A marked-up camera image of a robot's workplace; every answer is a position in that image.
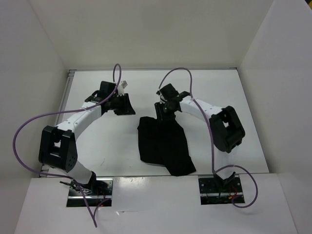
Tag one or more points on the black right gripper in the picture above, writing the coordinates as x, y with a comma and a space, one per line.
161, 115

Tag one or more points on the metal base plate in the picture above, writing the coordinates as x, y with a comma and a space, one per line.
212, 191
101, 197

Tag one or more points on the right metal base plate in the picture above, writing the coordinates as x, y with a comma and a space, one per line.
212, 191

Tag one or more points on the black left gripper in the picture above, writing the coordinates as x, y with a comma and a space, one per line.
126, 108

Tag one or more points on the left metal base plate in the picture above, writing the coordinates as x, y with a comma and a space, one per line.
101, 197

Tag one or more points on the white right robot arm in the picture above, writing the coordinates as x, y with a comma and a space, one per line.
224, 125

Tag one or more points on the black fabric skirt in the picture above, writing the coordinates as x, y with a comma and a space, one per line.
164, 144

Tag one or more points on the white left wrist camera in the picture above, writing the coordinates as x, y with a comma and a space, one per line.
121, 88

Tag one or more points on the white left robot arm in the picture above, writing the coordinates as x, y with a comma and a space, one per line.
58, 143

